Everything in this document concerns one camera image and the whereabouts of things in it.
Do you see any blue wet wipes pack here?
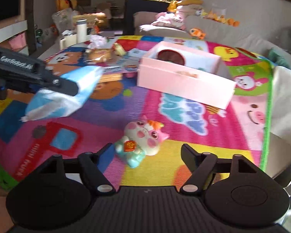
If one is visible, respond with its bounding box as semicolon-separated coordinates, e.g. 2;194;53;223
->
21;65;104;122

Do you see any packaged bread bun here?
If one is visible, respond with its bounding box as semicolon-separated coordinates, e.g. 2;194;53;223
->
84;48;113;64

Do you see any pink teal lucky cat toy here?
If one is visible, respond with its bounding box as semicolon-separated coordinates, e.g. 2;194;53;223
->
115;115;169;168

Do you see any pink volcano toy package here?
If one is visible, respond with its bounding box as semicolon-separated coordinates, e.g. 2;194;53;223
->
104;55;141;74

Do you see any pink cardboard box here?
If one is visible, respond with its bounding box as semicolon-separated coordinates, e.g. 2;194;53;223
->
137;41;236;110

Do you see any yarn doll red hat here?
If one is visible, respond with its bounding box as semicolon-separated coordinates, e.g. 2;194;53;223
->
157;50;185;66

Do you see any white desk organiser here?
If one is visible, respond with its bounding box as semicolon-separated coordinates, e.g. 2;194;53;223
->
59;30;77;50

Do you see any wooden biscuit block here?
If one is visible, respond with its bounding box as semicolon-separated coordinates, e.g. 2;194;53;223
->
99;73;123;83

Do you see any crumpled white pink cloth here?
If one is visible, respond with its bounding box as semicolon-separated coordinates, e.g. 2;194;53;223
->
87;35;107;50

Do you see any white thermos bottle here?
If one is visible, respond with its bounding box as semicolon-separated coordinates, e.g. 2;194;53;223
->
77;19;87;43

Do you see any gold crown toy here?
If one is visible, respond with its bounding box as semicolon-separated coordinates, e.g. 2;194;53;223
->
112;43;126;56

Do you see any colourful cartoon play mat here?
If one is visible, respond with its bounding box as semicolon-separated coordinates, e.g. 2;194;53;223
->
0;36;273;187

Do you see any teal cloth on sofa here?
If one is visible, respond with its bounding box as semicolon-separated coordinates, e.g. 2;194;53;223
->
268;48;290;69

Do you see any orange clownfish plush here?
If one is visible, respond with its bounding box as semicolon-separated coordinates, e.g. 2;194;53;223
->
189;28;205;40

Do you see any pink patterned blanket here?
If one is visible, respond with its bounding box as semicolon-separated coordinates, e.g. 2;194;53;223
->
151;12;185;30

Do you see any beige sofa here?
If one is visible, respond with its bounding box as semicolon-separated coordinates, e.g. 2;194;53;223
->
133;12;291;69

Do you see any yellow plush toy pile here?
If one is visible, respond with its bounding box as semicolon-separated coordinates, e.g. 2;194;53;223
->
196;9;240;27

